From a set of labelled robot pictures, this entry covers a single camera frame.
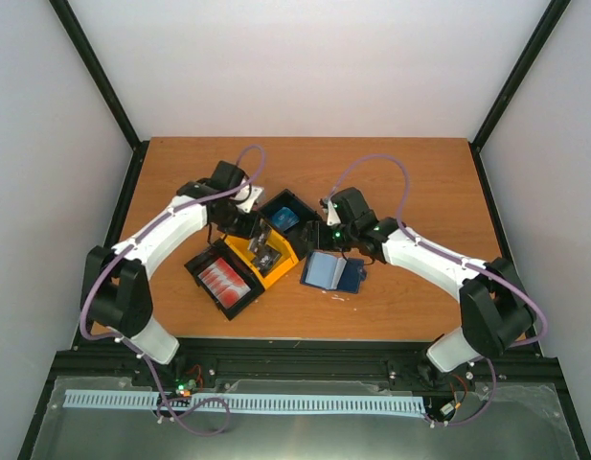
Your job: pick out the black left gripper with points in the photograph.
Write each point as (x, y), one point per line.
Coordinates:
(250, 228)

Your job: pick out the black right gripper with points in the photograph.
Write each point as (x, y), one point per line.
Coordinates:
(315, 236)

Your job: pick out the blue card holder wallet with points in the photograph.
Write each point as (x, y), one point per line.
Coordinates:
(330, 273)

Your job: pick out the black bin with blue cards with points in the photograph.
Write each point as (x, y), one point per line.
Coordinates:
(305, 213)

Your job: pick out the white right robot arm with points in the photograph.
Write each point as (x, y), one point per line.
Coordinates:
(494, 308)

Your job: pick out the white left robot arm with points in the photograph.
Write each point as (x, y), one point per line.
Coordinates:
(116, 299)

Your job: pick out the black card in yellow bin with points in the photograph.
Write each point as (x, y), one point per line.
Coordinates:
(266, 259)

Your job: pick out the blue card stack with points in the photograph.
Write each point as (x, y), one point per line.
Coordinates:
(284, 219)

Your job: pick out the black bin with red cards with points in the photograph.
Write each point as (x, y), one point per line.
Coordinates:
(219, 249)

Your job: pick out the red card stack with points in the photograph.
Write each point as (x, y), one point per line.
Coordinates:
(224, 283)

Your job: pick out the yellow bin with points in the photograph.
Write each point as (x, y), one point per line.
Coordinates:
(268, 278)

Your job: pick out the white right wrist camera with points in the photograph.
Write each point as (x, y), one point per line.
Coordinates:
(330, 210)

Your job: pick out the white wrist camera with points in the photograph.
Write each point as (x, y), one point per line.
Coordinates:
(248, 197)
(330, 210)

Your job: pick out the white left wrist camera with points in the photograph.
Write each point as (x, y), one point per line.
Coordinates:
(248, 197)

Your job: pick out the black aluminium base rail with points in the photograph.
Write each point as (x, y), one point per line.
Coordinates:
(391, 365)

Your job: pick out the metal base plate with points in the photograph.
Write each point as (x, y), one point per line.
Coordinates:
(504, 421)

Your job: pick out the light blue cable duct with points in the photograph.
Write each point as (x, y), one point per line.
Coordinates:
(258, 404)

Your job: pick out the black frame post left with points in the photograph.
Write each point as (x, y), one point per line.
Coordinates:
(72, 27)

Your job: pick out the black frame post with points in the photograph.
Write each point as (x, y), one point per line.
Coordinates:
(535, 44)
(72, 27)

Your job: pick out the black frame post right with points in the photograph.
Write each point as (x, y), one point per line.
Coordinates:
(535, 44)

